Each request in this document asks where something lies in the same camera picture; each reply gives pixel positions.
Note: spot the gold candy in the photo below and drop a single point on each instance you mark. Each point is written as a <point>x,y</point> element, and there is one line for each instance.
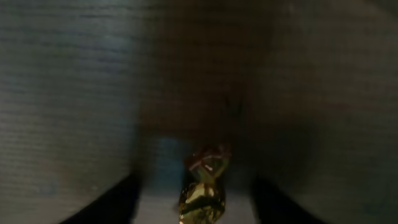
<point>202,199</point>

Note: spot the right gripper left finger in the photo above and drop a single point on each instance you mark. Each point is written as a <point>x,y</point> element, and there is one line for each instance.
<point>118,205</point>

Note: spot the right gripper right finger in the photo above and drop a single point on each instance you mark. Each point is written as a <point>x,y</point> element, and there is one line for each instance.
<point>276,208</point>

